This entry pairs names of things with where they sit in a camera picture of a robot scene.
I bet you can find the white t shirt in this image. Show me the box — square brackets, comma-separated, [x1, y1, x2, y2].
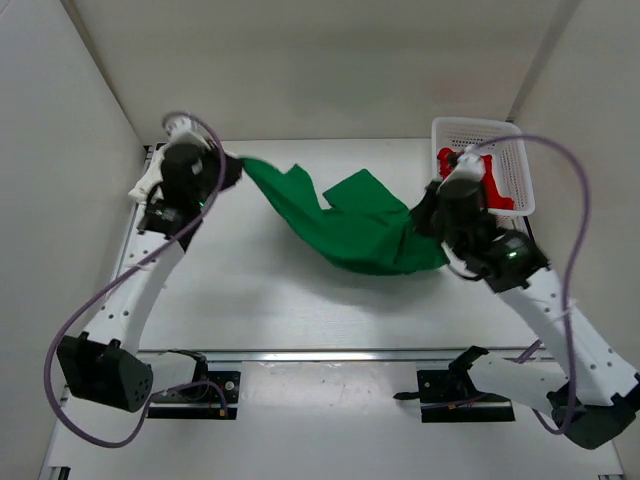
[128, 144, 166, 204]

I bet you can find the green t shirt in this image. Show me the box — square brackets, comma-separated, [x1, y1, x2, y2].
[242, 157, 449, 276]

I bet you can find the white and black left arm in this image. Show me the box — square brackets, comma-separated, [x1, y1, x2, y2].
[56, 113, 241, 412]

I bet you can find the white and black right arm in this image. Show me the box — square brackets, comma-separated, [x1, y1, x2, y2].
[411, 149, 639, 450]

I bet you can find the red t shirt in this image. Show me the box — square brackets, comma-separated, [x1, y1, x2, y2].
[437, 148, 515, 211]

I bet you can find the white plastic basket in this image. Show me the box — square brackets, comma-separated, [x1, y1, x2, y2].
[431, 117, 535, 217]

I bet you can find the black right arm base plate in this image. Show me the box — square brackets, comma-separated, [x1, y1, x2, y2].
[393, 346, 515, 424]

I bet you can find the aluminium table edge rail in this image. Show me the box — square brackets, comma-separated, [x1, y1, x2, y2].
[139, 347, 556, 366]

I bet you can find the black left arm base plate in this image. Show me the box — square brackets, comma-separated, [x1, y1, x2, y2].
[147, 350, 241, 421]

